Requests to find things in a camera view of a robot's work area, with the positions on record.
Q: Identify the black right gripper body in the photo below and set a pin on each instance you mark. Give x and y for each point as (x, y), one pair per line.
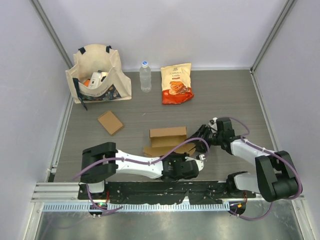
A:
(215, 137)

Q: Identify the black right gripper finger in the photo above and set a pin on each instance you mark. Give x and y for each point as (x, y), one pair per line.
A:
(202, 133)
(200, 147)

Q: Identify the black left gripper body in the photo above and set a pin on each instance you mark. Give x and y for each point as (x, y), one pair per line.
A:
(176, 157)

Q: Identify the large cardboard box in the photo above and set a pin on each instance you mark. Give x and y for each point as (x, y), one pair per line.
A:
(163, 140)

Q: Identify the small brown cardboard box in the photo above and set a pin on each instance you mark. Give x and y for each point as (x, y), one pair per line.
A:
(110, 122)

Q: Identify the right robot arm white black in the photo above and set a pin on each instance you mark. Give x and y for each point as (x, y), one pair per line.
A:
(275, 175)

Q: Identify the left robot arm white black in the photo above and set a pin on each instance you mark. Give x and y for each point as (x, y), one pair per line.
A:
(102, 161)

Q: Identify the white box in tote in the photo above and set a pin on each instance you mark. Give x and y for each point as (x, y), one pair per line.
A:
(97, 78)

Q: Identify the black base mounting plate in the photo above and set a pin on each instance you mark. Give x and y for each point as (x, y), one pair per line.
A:
(169, 193)

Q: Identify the cassava chips bag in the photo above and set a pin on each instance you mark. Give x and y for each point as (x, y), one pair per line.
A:
(176, 84)

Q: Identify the clear plastic water bottle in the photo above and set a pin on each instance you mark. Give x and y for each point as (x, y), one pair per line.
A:
(145, 77)

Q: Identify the orange item in tote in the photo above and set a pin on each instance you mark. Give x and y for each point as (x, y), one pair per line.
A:
(87, 83)

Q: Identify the beige canvas tote bag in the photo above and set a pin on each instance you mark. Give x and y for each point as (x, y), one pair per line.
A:
(91, 58)

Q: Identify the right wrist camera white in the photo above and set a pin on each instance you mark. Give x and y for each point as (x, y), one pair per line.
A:
(213, 124)

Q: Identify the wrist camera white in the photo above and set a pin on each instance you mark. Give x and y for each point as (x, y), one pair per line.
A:
(200, 161)
(213, 124)

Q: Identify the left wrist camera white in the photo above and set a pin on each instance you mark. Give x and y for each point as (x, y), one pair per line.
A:
(200, 161)

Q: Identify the slotted cable duct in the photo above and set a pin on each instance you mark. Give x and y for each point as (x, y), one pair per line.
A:
(182, 207)

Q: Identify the aluminium frame rail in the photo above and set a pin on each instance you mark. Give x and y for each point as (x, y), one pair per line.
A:
(55, 192)

